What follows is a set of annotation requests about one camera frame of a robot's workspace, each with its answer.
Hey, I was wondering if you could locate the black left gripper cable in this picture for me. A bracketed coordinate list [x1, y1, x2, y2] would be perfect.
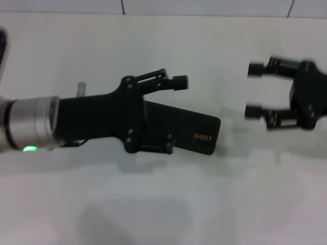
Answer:
[52, 139, 89, 151]

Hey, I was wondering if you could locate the black glasses case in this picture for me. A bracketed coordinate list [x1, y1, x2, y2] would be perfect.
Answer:
[143, 101, 222, 156]

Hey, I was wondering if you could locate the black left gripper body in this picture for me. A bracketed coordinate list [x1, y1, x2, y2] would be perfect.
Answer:
[52, 75, 148, 154]

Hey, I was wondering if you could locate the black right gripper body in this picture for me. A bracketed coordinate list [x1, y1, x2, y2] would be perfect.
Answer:
[288, 60, 327, 131]

